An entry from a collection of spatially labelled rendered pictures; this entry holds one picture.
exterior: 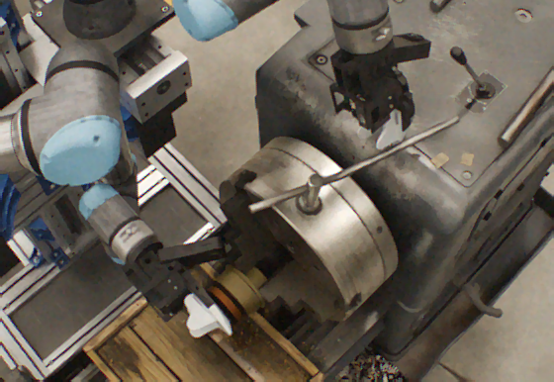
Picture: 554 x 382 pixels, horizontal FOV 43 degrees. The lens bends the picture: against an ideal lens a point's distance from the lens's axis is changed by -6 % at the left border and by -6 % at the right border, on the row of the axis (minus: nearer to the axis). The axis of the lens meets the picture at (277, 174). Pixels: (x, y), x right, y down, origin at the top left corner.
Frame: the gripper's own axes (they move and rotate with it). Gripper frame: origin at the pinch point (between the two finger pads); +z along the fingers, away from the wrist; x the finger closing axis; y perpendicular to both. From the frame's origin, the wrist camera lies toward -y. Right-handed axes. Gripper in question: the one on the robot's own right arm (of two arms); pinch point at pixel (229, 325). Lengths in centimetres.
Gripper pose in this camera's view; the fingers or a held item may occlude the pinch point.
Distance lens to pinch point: 121.9
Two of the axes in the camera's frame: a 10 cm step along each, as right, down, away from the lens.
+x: -0.2, -4.9, -8.7
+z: 6.9, 6.3, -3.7
